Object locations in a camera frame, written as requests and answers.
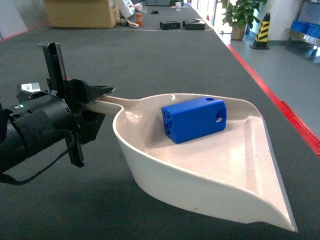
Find black box right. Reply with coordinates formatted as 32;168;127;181
182;19;206;31

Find stainless steel roller shelf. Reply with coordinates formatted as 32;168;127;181
285;0;320;48

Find black box left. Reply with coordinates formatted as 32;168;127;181
159;21;181;30

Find potted green plant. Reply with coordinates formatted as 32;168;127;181
221;0;267;41

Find blue plastic block part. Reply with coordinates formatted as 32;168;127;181
161;96;227;144

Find wooden handled brush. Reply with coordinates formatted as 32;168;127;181
120;18;139;29

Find white paper cup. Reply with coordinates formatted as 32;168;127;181
175;1;182;12

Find orange bottle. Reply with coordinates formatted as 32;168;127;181
135;13;143;26

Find yellow black traffic cone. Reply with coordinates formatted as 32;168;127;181
250;12;271;50

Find beige plastic dustpan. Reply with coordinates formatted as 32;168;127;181
83;93;298;232

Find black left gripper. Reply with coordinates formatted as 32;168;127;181
16;42;114;168

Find black box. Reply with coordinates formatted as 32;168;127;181
182;19;206;31
159;21;181;30

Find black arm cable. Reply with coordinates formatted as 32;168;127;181
0;128;76;186

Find large cardboard box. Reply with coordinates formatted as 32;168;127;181
43;0;120;29

